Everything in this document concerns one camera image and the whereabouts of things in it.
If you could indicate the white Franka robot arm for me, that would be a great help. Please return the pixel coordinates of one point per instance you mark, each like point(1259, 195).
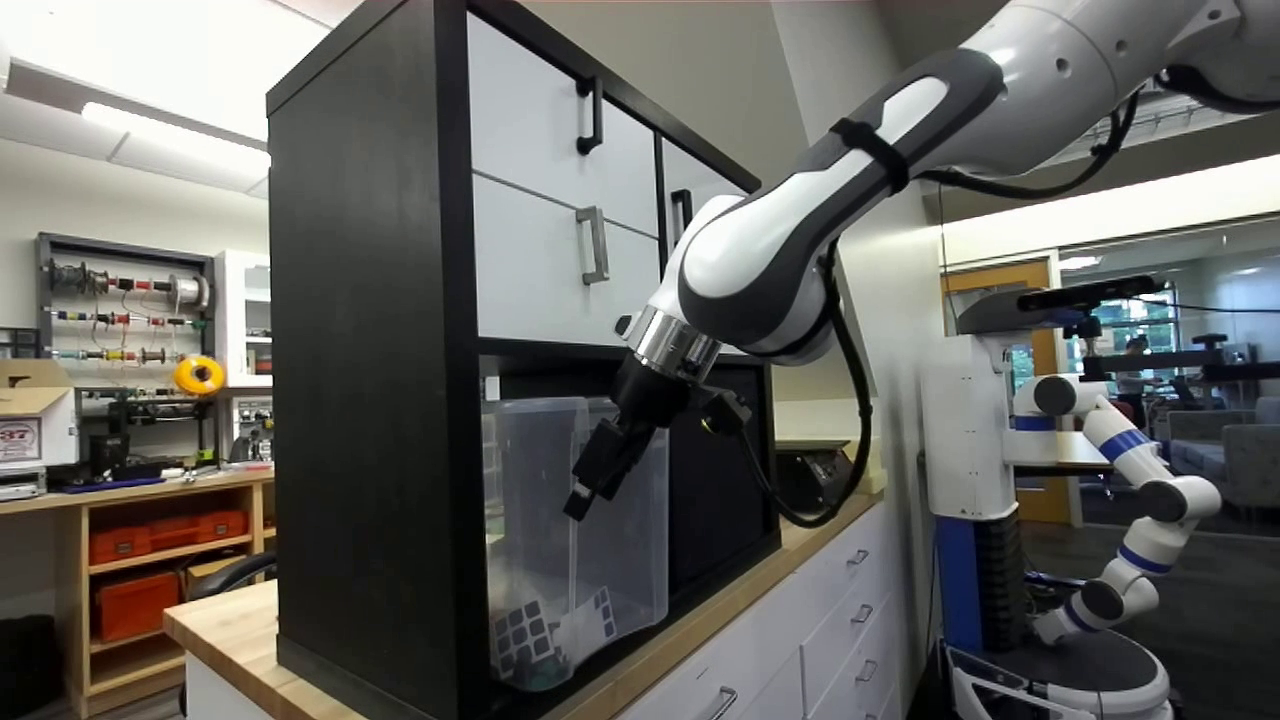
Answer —
point(866, 173)

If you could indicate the yellow filament spool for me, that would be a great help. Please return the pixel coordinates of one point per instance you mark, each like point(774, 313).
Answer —
point(200, 376)

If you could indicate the transparent plastic storage box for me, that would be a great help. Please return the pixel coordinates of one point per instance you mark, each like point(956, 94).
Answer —
point(573, 532)

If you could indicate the tool wall panel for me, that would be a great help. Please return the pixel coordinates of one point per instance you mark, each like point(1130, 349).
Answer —
point(124, 304)

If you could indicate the white and blue mobile robot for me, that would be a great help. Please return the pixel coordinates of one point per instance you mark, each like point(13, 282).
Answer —
point(1064, 532)

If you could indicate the black file cabinet frame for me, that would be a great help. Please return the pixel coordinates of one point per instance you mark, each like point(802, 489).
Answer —
point(372, 374)

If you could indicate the white puzzle cube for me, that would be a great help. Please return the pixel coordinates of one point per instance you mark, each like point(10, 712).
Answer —
point(522, 636)

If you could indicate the wooden workbench shelf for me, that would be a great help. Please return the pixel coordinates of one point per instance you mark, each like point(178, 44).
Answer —
point(135, 584)

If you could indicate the wooden counter with white drawers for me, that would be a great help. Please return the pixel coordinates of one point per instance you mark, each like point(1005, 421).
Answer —
point(745, 641)

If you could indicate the small red storage bin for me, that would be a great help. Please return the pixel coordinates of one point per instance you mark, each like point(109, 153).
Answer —
point(139, 605)

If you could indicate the wide red storage bin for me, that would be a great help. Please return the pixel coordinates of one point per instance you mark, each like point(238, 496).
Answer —
point(166, 532)

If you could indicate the cardboard box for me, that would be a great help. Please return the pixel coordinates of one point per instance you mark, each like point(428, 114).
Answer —
point(32, 413)

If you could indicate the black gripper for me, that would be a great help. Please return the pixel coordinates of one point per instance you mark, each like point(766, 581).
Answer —
point(659, 399)

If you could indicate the black round device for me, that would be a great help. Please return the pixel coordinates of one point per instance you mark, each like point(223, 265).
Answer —
point(810, 483)

